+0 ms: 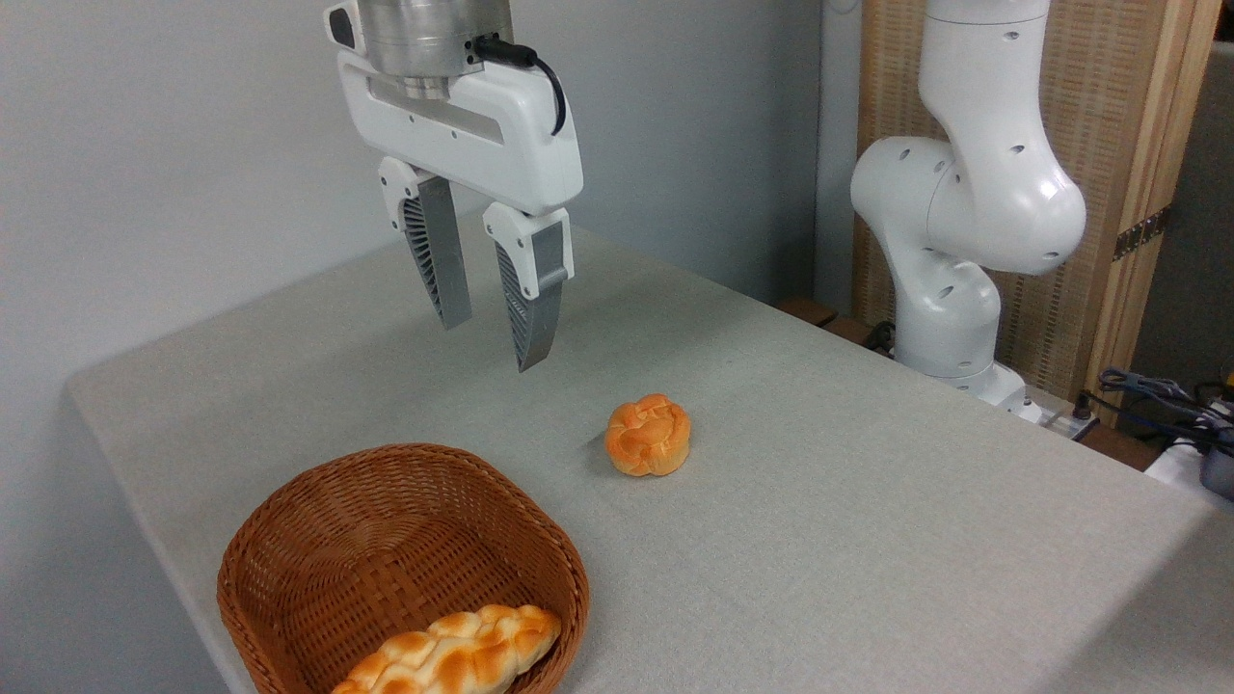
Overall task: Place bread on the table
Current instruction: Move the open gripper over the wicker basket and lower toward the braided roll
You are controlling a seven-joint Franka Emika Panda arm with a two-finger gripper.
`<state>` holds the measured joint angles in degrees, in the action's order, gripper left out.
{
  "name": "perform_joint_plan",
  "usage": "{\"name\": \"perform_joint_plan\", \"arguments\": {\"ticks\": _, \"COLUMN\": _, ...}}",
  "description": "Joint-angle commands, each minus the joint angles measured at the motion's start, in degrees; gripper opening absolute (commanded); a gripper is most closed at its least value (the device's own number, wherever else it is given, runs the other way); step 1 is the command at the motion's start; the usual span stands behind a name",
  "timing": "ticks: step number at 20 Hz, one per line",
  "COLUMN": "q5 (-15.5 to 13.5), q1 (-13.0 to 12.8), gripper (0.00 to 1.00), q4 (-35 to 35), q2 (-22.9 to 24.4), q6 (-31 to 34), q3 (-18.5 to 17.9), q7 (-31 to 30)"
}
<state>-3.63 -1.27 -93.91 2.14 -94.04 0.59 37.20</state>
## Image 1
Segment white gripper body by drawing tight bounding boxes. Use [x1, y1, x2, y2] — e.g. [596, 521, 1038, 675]
[336, 48, 585, 218]

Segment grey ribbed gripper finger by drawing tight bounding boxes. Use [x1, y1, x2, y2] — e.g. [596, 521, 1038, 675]
[378, 156, 474, 332]
[483, 200, 577, 374]

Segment long braided bread loaf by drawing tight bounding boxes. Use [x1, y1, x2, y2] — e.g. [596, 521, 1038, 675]
[331, 603, 563, 694]

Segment round knotted bread roll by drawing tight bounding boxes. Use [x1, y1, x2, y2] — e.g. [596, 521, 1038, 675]
[604, 392, 692, 478]

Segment brown wooden base block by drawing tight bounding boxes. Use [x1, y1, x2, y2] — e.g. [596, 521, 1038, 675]
[775, 296, 841, 330]

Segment brown woven wicker basket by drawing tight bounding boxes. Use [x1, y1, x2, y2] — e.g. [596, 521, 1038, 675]
[216, 442, 591, 694]

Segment black metal screen hinge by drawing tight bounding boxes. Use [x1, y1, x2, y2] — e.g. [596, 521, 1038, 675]
[1113, 204, 1173, 263]

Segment grey blue plastic device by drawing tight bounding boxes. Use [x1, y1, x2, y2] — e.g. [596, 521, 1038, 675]
[1198, 441, 1234, 502]

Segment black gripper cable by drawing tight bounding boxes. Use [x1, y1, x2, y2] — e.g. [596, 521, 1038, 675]
[470, 35, 569, 137]

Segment dark blue cable bundle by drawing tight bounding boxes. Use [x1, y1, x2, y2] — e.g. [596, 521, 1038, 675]
[1097, 366, 1234, 456]

